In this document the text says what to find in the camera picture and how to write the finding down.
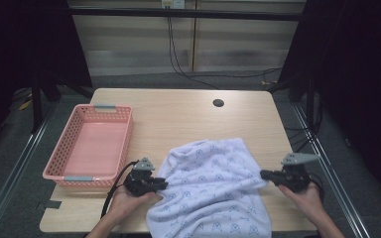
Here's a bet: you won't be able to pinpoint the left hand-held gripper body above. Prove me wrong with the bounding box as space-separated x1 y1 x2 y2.
123 157 162 198

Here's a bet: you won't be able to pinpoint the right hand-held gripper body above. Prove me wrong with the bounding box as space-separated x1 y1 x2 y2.
271 152 322 194

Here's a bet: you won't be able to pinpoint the white patterned towel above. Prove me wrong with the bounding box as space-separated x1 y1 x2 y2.
145 137 273 238

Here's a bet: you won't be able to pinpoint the pink perforated plastic basket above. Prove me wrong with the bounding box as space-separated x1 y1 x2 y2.
42 103 135 190

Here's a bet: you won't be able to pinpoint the person's left hand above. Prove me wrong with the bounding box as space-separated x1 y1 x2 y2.
106 183 164 228

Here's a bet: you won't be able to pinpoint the person's right hand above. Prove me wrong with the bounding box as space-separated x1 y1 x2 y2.
277 181 325 221

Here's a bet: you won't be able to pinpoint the black tape strip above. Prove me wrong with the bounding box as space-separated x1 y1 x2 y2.
44 199 63 210

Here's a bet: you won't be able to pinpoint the black curtain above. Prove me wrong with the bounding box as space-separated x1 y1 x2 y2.
0 0 94 150
276 0 381 209

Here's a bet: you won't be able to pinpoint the black metal stand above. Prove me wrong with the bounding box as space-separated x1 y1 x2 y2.
30 76 94 135

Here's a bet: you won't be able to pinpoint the yellow floor object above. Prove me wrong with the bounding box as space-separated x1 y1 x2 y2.
17 98 34 112

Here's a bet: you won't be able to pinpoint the black horizontal metal bar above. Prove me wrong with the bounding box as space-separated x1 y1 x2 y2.
68 7 303 22

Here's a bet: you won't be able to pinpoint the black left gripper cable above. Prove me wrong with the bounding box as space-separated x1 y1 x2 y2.
100 160 141 220

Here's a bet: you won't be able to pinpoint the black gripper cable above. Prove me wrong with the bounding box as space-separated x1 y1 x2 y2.
308 172 325 203
100 160 141 220

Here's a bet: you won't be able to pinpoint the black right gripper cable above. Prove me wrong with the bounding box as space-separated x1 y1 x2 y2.
308 172 325 203

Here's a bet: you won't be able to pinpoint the metal floor rail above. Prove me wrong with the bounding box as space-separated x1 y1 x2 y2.
292 102 372 238
0 101 60 238

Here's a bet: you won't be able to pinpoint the black floor cables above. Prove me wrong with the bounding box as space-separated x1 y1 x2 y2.
283 93 324 157

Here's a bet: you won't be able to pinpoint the black hanging wall cable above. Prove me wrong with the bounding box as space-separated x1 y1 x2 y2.
167 16 283 91

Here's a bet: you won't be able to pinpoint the white wall power outlet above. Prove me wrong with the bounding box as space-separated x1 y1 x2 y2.
161 0 186 10

